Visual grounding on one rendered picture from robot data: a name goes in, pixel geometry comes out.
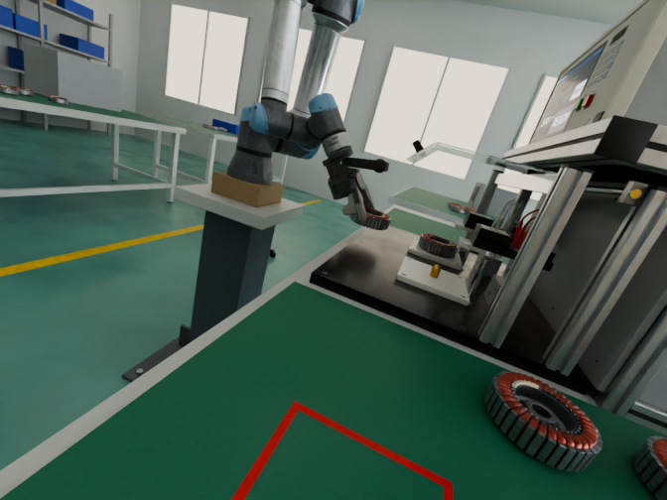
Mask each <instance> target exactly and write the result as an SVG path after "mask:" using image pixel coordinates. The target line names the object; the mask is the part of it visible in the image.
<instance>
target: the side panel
mask: <svg viewBox="0 0 667 500"><path fill-rule="evenodd" d="M592 398H593V399H594V400H595V401H598V402H597V405H598V407H599V408H602V409H604V410H606V411H612V412H613V413H614V414H616V415H618V416H621V417H623V418H626V419H628V420H630V421H633V422H635V423H638V424H640V425H643V426H645V427H647V428H650V429H652V430H654V431H656V432H658V433H661V434H663V435H666V436H667V305H666V306H665V307H664V309H663V310H662V312H661V313H660V314H659V316H658V317H657V318H656V319H655V320H654V322H653V323H652V325H651V326H650V327H649V329H648V330H647V332H646V333H645V334H644V336H643V337H642V339H641V340H640V342H639V343H638V344H637V346H636V347H635V349H634V350H633V351H632V353H631V354H630V356H629V357H628V358H627V360H626V361H625V363H624V364H623V365H622V367H621V368H620V370H619V371H618V372H617V374H616V375H615V377H614V378H613V379H612V381H611V382H610V384H609V385H608V386H607V388H606V389H605V391H604V392H602V391H600V390H597V389H595V390H594V392H593V393H592Z"/></svg>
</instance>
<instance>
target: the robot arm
mask: <svg viewBox="0 0 667 500"><path fill-rule="evenodd" d="M308 3H310V4H312V5H313V8H312V12H311V15H312V17H313V19H314V27H313V30H312V34H311V38H310V42H309V46H308V50H307V54H306V58H305V62H304V66H303V70H302V74H301V78H300V82H299V86H298V90H297V94H296V98H295V102H294V106H293V108H292V109H290V110H288V111H287V107H288V101H289V95H290V88H291V82H292V75H293V69H294V62H295V56H296V49H297V43H298V37H299V30H300V24H301V17H302V11H303V10H304V9H305V8H306V7H307V4H308ZM363 5H364V0H274V5H273V12H272V20H271V27H270V34H269V41H268V49H267V56H266V63H265V70H264V77H263V84H262V91H261V99H260V102H254V103H253V104H252V106H245V107H244V108H243V109H242V113H241V118H240V120H239V121H240V124H239V131H238V137H237V144H236V150H235V154H234V156H233V157H232V160H231V162H230V164H229V166H228V167H227V172H226V173H227V174H228V175H229V176H230V177H232V178H235V179H238V180H241V181H245V182H249V183H254V184H260V185H271V184H272V181H273V176H272V166H271V158H272V152H275V153H279V154H283V155H288V156H292V157H296V158H297V159H305V160H309V159H311V158H312V157H313V156H314V155H315V154H316V153H317V151H318V150H319V148H320V146H321V144H322V145H323V148H324V150H325V153H326V156H327V157H328V158H327V159H326V160H324V161H323V165H324V167H327V170H328V173H329V176H330V178H329V180H330V181H329V182H328V184H329V187H330V190H331V192H332V195H333V199H341V198H344V197H347V199H348V204H347V205H346V206H345V207H344V208H343V209H342V213H343V214H344V215H351V214H358V215H359V218H360V221H361V223H362V225H364V224H365V221H366V218H367V216H366V213H365V207H368V208H369V207H370V208H371V209H372V208H373V209H375V208H374V204H373V201H372V199H371V196H370V193H369V191H368V188H367V186H366V184H365V182H364V179H363V177H362V174H361V173H360V169H368V170H374V172H376V173H383V172H387V171H388V168H389V163H387V162H385V161H384V160H383V159H377V160H376V161H375V160H367V159H358V158H351V157H350V156H351V155H352V154H353V151H352V148H351V143H350V140H349V138H348V135H347V132H346V129H345V127H344V124H343V121H342V118H341V115H340V113H339V110H338V106H337V105H336V102H335V100H334V96H333V95H332V94H330V93H325V91H326V88H327V84H328V81H329V78H330V74H331V71H332V67H333V64H334V58H335V54H336V51H337V48H338V44H339V41H340V37H341V34H342V33H344V32H345V31H347V30H348V28H349V25H351V24H354V23H356V21H357V20H358V18H359V15H360V14H361V11H362V8H363ZM340 162H341V163H340ZM349 167H351V168H349ZM354 168H359V169H354Z"/></svg>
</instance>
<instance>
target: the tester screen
mask: <svg viewBox="0 0 667 500"><path fill-rule="evenodd" d="M602 48H603V47H601V48H600V49H599V50H598V51H596V52H595V53H594V54H592V55H591V56H590V57H589V58H587V59H586V60H585V61H584V62H582V63H581V64H579V65H578V66H577V67H576V68H574V69H573V70H572V71H571V72H569V73H568V74H567V75H565V76H564V77H563V78H562V79H560V80H559V81H558V83H557V85H556V87H555V89H554V91H553V94H552V96H551V98H550V100H549V102H548V105H547V107H546V109H545V111H544V113H543V116H542V118H541V120H540V122H539V124H538V127H537V129H536V131H535V133H536V132H538V131H540V130H543V129H545V128H547V127H549V129H550V127H551V125H552V123H553V121H554V119H555V117H556V114H557V112H558V111H560V110H562V109H564V108H566V107H568V106H570V105H572V104H574V103H577V101H578V99H579V97H580V95H581V93H582V91H583V90H582V91H581V93H580V95H579V96H578V97H576V98H574V99H572V100H571V101H569V102H567V103H565V104H563V105H562V106H561V104H562V102H563V100H564V98H565V95H566V93H567V92H568V91H569V90H571V89H572V88H574V87H575V86H577V85H578V84H580V83H581V82H583V81H585V80H588V78H589V76H590V74H591V72H592V70H593V68H594V66H595V64H596V62H597V59H598V57H599V55H600V52H601V50H602ZM550 115H552V116H551V118H550V120H549V122H548V124H547V125H546V126H544V127H542V128H540V127H541V124H542V122H543V120H544V119H545V118H546V117H548V116H550ZM549 129H548V131H547V133H546V134H544V135H541V136H539V137H536V138H533V139H532V140H531V142H534V141H537V140H540V139H543V138H546V137H548V136H551V135H554V134H557V133H560V132H563V130H564V129H562V130H559V131H556V132H554V133H551V134H548V132H549ZM535 133H534V134H535ZM547 134H548V135H547ZM531 142H530V143H531Z"/></svg>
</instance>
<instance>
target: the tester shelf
mask: <svg viewBox="0 0 667 500"><path fill-rule="evenodd" d="M502 159H504V160H508V161H512V162H516V163H519V164H523V165H527V166H531V167H535V168H539V169H542V170H546V171H550V172H554V173H558V172H559V170H560V168H561V166H562V165H573V166H577V167H581V168H585V169H589V170H593V171H595V172H594V173H593V175H592V177H591V179H590V182H604V183H622V184H628V182H629V181H633V182H640V183H644V184H648V185H657V186H667V126H663V125H658V124H655V123H650V122H646V121H641V120H636V119H631V118H627V117H622V116H617V115H613V116H612V117H609V118H606V119H604V120H601V121H598V122H595V123H592V124H589V125H586V126H583V127H580V128H577V129H574V130H571V131H568V132H565V133H562V134H559V135H556V136H553V137H549V138H546V139H543V140H540V141H537V142H534V143H531V144H528V145H525V146H522V147H519V148H516V149H513V150H510V151H507V152H505V153H504V155H503V158H502Z"/></svg>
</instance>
